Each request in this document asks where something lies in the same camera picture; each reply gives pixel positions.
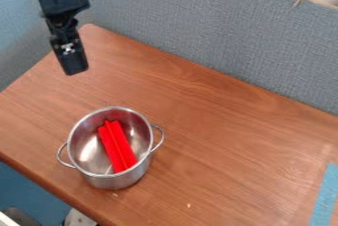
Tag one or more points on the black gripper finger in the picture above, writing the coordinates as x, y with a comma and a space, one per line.
69, 55

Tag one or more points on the blue tape strip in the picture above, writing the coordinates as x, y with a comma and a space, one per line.
324, 201

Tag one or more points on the grey fabric divider panel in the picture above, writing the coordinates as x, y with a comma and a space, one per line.
273, 43

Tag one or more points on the white object under table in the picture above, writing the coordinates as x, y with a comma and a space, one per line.
74, 218

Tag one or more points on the metal pot with handles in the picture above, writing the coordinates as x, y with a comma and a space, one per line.
82, 152

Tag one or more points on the dark object bottom left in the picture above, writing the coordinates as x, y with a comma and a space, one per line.
20, 217

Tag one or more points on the red plastic block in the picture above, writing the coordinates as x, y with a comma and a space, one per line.
116, 146

